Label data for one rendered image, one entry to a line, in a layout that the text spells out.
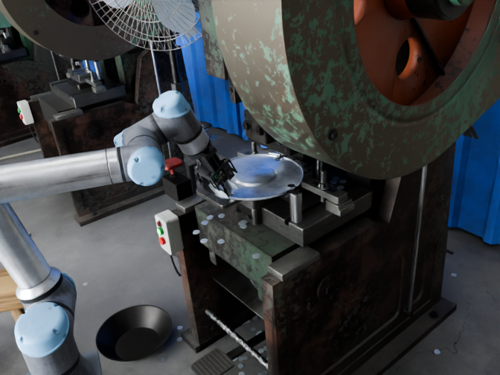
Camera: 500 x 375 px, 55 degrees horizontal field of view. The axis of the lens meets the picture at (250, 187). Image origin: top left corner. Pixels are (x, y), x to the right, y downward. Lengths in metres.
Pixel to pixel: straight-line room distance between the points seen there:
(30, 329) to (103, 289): 1.19
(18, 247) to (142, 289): 1.15
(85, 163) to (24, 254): 0.35
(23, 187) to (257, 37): 0.54
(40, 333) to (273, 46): 0.82
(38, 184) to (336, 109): 0.59
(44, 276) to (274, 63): 0.81
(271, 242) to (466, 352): 0.96
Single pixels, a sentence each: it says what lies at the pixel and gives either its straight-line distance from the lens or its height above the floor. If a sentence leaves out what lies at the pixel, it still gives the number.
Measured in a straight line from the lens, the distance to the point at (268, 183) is 1.40.
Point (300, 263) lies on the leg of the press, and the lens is 1.31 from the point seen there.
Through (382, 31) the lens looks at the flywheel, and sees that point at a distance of 1.06.
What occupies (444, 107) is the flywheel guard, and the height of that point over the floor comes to 1.05.
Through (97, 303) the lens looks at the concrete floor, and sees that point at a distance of 2.34.
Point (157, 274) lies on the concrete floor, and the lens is 2.40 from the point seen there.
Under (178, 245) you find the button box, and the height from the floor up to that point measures 0.52.
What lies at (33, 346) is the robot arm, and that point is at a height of 0.65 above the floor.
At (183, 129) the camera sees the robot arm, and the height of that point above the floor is 1.04.
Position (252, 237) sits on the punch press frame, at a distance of 1.41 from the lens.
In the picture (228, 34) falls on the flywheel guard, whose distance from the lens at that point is 0.87.
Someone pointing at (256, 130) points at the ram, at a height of 0.94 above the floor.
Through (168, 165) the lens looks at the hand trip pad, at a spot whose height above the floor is 0.76.
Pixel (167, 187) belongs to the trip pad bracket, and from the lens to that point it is 1.68.
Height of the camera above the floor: 1.44
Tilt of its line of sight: 28 degrees down
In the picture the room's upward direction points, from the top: 5 degrees counter-clockwise
